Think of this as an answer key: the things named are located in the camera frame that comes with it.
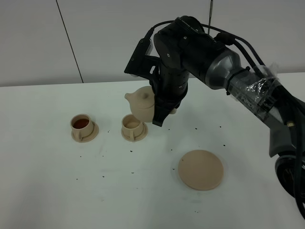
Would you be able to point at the beige teacup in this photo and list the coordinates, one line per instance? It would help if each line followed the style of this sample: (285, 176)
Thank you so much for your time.
(129, 118)
(81, 127)

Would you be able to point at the beige ceramic teapot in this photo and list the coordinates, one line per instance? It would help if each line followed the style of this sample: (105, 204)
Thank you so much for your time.
(141, 104)

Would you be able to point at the left beige cup saucer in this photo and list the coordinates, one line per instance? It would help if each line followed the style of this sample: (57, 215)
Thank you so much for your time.
(89, 137)

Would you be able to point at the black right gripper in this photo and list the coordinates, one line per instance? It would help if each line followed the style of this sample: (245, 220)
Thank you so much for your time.
(172, 85)

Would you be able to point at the right beige cup saucer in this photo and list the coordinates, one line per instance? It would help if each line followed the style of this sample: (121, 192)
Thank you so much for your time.
(134, 131)

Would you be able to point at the beige round teapot saucer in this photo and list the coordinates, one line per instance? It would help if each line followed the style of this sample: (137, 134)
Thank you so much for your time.
(201, 170)

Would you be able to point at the left beige teacup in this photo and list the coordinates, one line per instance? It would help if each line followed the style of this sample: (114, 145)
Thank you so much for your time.
(81, 127)

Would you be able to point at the beige cup saucer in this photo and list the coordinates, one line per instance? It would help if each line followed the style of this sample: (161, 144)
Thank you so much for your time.
(134, 131)
(89, 137)

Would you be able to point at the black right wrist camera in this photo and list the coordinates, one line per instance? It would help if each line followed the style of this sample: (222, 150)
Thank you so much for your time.
(141, 63)

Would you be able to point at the right beige teacup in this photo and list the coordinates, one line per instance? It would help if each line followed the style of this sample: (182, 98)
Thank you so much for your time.
(129, 118)

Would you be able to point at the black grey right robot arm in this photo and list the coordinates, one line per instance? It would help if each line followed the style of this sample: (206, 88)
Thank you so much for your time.
(221, 62)

